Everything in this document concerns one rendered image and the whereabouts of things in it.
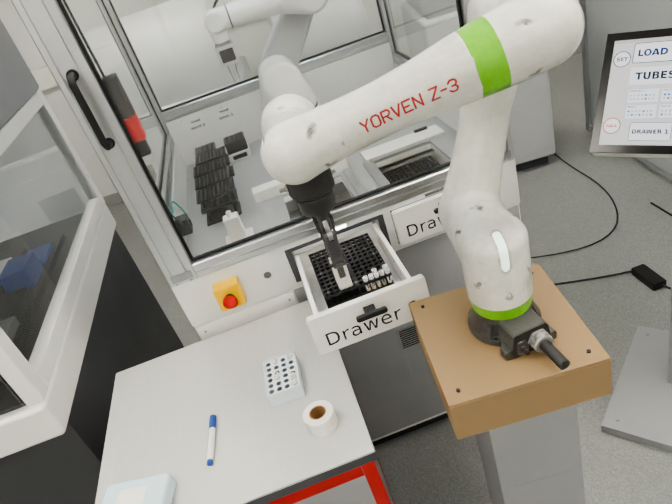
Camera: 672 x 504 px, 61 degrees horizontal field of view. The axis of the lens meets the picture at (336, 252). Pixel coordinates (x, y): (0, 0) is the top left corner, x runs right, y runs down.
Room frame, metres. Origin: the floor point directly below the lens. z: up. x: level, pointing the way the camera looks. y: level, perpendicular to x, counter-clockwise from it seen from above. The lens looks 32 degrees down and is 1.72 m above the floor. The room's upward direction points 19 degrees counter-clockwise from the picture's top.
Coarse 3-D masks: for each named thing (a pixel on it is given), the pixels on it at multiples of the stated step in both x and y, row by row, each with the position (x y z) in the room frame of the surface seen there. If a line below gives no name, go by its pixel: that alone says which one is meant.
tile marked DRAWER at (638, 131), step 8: (632, 128) 1.24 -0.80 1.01; (640, 128) 1.23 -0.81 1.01; (648, 128) 1.21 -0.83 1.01; (656, 128) 1.20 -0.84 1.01; (664, 128) 1.19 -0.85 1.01; (632, 136) 1.23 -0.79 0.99; (640, 136) 1.21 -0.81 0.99; (648, 136) 1.20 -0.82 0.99; (656, 136) 1.19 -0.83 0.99; (664, 136) 1.18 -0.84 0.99
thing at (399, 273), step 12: (372, 228) 1.40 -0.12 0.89; (372, 240) 1.40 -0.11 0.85; (384, 240) 1.31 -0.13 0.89; (300, 252) 1.39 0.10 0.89; (312, 252) 1.39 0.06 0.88; (384, 252) 1.33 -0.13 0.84; (300, 264) 1.33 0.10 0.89; (396, 264) 1.19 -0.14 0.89; (300, 276) 1.31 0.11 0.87; (312, 276) 1.34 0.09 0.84; (396, 276) 1.21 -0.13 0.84; (408, 276) 1.12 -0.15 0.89; (312, 288) 1.29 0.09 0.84; (312, 300) 1.15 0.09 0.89; (324, 300) 1.22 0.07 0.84; (312, 312) 1.13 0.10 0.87
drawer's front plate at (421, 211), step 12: (420, 204) 1.37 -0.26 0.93; (432, 204) 1.38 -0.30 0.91; (396, 216) 1.37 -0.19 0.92; (408, 216) 1.37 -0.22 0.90; (420, 216) 1.37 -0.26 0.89; (432, 216) 1.37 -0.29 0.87; (396, 228) 1.37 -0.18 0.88; (420, 228) 1.37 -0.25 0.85; (432, 228) 1.37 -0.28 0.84; (408, 240) 1.37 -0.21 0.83
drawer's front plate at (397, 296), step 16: (384, 288) 1.06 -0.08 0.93; (400, 288) 1.05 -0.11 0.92; (416, 288) 1.05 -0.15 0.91; (352, 304) 1.04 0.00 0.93; (368, 304) 1.04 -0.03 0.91; (384, 304) 1.04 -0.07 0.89; (400, 304) 1.04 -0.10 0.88; (320, 320) 1.04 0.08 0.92; (336, 320) 1.04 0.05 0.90; (352, 320) 1.04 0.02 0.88; (368, 320) 1.04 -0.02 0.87; (384, 320) 1.04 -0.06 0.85; (400, 320) 1.04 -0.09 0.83; (320, 336) 1.03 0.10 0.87; (336, 336) 1.04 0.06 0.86; (352, 336) 1.04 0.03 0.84; (368, 336) 1.04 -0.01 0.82; (320, 352) 1.03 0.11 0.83
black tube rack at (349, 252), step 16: (352, 240) 1.36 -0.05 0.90; (368, 240) 1.33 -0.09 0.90; (320, 256) 1.33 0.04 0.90; (352, 256) 1.27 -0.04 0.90; (368, 256) 1.25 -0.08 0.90; (320, 272) 1.25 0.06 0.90; (352, 272) 1.20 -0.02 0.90; (368, 272) 1.18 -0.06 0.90; (336, 288) 1.21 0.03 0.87; (336, 304) 1.14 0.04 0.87
